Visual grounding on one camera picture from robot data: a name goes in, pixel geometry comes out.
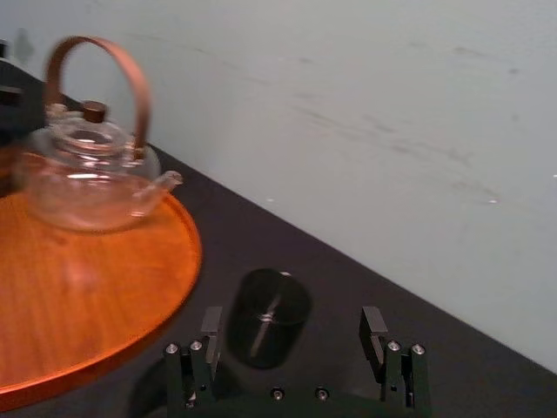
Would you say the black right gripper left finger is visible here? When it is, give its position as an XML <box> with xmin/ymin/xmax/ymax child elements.
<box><xmin>164</xmin><ymin>306</ymin><xmax>224</xmax><ymax>409</ymax></box>

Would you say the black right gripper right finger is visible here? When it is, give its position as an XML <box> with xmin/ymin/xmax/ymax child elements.
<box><xmin>359</xmin><ymin>306</ymin><xmax>432</xmax><ymax>413</ymax></box>

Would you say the clear drinking glass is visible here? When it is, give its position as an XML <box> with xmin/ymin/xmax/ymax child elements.
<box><xmin>225</xmin><ymin>268</ymin><xmax>314</xmax><ymax>370</ymax></box>

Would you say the round orange wooden tray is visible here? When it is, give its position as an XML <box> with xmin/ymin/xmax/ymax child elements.
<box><xmin>0</xmin><ymin>152</ymin><xmax>204</xmax><ymax>414</ymax></box>

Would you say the black table cloth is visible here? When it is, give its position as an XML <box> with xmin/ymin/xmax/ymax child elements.
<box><xmin>0</xmin><ymin>60</ymin><xmax>557</xmax><ymax>418</ymax></box>

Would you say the glass teapot with wooden handle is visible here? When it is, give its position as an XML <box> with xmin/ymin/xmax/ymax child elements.
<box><xmin>11</xmin><ymin>36</ymin><xmax>184</xmax><ymax>233</ymax></box>

